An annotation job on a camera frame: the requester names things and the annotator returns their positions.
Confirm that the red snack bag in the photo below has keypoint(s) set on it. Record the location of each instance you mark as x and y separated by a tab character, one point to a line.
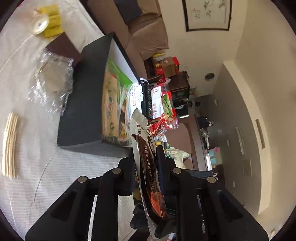
161	126

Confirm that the beige sofa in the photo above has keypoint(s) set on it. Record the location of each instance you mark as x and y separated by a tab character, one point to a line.
148	34

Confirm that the brown cardboard box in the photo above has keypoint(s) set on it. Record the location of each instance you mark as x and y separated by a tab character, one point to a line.
170	66

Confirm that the brown chocolate bar packet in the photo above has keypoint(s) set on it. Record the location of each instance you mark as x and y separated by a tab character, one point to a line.
148	173

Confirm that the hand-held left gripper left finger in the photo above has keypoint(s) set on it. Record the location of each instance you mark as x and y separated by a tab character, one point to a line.
124	180

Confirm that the black cushion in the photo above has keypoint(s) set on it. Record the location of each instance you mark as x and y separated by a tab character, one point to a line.
128	9

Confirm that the framed wall picture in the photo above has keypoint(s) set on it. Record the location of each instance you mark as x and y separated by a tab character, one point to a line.
208	14

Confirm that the ceiling air vent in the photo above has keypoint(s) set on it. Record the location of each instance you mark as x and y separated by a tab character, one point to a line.
260	133

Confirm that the green label snack bag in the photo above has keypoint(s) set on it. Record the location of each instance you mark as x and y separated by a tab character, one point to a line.
167	104

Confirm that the small clear tape roll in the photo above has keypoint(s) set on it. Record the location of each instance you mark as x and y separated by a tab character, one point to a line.
38	29

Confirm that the white red printed bag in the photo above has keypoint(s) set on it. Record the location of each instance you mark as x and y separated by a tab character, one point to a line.
154	102

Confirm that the dark wooden cabinet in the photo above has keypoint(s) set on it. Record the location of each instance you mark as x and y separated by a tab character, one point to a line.
180	83

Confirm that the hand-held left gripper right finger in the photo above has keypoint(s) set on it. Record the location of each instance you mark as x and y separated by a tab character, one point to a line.
161	166

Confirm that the yellow sachet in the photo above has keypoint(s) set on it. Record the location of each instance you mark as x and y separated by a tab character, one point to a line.
49	9
53	32

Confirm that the yellow sponge pieces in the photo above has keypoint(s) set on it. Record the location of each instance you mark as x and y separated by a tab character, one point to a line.
55	19

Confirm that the green snack packet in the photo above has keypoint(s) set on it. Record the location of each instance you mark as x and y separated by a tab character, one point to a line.
120	74

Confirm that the white cloth covered desktop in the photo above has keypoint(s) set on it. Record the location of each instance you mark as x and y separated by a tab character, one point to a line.
30	197

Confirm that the bundle of wooden sticks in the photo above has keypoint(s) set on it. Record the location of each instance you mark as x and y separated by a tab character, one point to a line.
9	143

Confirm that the black storage box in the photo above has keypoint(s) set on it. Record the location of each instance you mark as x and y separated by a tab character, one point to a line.
85	104

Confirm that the black mesh basket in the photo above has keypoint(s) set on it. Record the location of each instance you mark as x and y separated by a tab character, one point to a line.
146	99

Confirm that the brown sofa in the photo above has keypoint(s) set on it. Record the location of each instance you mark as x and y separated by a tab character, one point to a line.
196	143

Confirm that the round ceiling light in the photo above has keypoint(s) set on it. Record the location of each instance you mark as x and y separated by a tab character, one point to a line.
209	76

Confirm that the brown scouring sponge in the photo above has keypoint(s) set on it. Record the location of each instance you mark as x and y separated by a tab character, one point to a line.
62	46

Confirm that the clear plastic bag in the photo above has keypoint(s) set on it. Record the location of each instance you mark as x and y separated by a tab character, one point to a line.
53	76

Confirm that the leaf patterned snack packet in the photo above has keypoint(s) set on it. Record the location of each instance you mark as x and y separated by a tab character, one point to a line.
111	109

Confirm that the white paper red print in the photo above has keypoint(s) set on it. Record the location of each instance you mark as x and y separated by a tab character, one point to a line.
136	92

